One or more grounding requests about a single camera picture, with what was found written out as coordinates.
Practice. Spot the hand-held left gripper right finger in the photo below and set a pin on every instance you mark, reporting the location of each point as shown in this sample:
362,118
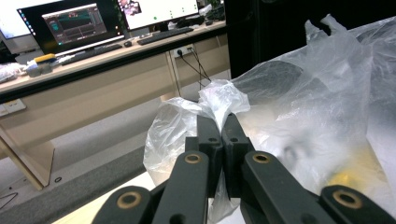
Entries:
233,140

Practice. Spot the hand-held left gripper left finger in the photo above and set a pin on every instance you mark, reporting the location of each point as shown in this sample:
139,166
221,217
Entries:
211,140

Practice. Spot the clear plastic bag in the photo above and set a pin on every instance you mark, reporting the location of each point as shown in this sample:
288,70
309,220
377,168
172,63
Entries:
311,118

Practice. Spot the black keyboard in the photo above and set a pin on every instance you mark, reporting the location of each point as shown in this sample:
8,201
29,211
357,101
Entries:
165,35
90,53

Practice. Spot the black curtain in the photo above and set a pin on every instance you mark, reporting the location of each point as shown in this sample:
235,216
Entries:
280,31

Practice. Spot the black computer mouse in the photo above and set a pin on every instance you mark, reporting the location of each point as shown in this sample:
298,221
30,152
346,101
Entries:
128,44

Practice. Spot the long beige wooden desk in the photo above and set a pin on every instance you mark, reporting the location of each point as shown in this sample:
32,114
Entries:
93,81

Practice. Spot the white table board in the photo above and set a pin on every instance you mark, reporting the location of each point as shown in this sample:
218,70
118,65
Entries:
93,211

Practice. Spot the monitor with dark screen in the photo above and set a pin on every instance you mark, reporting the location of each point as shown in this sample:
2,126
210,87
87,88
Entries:
74,25

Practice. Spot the yellow object on desk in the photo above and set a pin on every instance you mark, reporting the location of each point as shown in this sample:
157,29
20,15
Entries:
45,58

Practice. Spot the grey blocks on desk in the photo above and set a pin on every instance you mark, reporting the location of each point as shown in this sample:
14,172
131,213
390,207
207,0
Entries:
39,70

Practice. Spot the crumpled clear plastic wrap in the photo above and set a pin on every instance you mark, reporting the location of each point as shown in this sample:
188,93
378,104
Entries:
11,72

